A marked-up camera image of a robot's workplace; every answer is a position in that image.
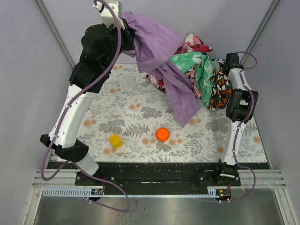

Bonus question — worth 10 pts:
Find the black orange camouflage cloth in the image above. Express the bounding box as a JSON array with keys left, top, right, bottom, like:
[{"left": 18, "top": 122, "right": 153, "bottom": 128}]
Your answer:
[{"left": 209, "top": 70, "right": 233, "bottom": 111}]

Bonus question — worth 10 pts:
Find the purple polo shirt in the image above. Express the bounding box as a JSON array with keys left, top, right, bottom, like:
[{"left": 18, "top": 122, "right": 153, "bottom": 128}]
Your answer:
[{"left": 121, "top": 12, "right": 200, "bottom": 127}]

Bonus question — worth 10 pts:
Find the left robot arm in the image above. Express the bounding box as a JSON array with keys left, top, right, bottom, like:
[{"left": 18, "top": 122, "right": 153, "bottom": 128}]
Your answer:
[{"left": 40, "top": 19, "right": 134, "bottom": 175}]

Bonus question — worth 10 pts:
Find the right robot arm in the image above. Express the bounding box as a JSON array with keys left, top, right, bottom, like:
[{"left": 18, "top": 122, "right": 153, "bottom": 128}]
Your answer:
[{"left": 216, "top": 52, "right": 259, "bottom": 186}]

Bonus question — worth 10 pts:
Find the blue white patterned cloth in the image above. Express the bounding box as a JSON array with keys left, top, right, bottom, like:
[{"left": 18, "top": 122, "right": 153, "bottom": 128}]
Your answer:
[{"left": 209, "top": 57, "right": 225, "bottom": 70}]

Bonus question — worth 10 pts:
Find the green white tie-dye cloth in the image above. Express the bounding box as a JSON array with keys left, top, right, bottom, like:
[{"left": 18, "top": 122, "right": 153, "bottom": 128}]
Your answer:
[{"left": 170, "top": 52, "right": 214, "bottom": 107}]

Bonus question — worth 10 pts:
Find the pink red patterned cloth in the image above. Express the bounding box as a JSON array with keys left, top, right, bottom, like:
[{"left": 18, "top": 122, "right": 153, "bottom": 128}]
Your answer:
[{"left": 146, "top": 34, "right": 213, "bottom": 99}]

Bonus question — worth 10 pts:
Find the green plastic cup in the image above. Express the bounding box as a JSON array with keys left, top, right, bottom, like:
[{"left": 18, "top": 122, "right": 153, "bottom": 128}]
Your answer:
[{"left": 87, "top": 87, "right": 99, "bottom": 93}]

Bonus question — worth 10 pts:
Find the floral table mat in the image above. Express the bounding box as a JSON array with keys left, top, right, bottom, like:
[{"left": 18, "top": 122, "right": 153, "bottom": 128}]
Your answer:
[{"left": 57, "top": 63, "right": 268, "bottom": 164}]

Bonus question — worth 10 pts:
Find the orange plastic ball toy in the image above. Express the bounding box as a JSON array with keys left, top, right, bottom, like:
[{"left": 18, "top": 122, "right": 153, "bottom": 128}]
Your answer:
[{"left": 156, "top": 127, "right": 170, "bottom": 142}]

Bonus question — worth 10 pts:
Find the yellow toy block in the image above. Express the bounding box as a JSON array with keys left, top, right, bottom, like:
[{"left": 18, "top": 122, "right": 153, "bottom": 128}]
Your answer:
[{"left": 108, "top": 134, "right": 123, "bottom": 150}]

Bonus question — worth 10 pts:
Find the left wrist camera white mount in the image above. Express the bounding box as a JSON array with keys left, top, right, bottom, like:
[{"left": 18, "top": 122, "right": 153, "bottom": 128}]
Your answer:
[{"left": 93, "top": 0, "right": 125, "bottom": 29}]

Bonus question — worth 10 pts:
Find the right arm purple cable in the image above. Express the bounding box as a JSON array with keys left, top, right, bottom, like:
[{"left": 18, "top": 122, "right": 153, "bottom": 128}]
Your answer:
[{"left": 194, "top": 52, "right": 260, "bottom": 203}]

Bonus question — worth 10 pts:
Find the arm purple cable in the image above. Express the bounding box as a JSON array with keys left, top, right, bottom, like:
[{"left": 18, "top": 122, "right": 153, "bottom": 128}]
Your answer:
[
  {"left": 194, "top": 52, "right": 260, "bottom": 203},
  {"left": 41, "top": 0, "right": 132, "bottom": 214}
]

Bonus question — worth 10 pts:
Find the right aluminium frame post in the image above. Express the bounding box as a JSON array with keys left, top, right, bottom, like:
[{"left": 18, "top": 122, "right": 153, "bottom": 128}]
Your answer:
[{"left": 246, "top": 0, "right": 281, "bottom": 53}]

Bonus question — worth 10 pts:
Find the aluminium frame post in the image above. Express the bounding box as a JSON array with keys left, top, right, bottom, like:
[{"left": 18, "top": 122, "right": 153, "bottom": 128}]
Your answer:
[
  {"left": 246, "top": 0, "right": 281, "bottom": 53},
  {"left": 34, "top": 0, "right": 75, "bottom": 68}
]

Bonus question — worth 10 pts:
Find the left aluminium frame post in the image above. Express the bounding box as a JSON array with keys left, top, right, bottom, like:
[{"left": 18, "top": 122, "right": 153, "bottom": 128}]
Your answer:
[{"left": 34, "top": 0, "right": 75, "bottom": 68}]

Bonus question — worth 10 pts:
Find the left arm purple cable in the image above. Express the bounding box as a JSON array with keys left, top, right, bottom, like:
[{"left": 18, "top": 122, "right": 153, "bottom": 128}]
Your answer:
[{"left": 41, "top": 0, "right": 132, "bottom": 214}]

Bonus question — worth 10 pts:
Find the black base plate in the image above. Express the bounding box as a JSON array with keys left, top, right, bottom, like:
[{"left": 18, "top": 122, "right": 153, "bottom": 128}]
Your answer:
[{"left": 46, "top": 161, "right": 242, "bottom": 196}]

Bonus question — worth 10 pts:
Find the white cable duct rail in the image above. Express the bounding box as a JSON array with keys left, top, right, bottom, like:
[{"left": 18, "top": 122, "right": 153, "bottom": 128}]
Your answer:
[{"left": 43, "top": 187, "right": 226, "bottom": 199}]

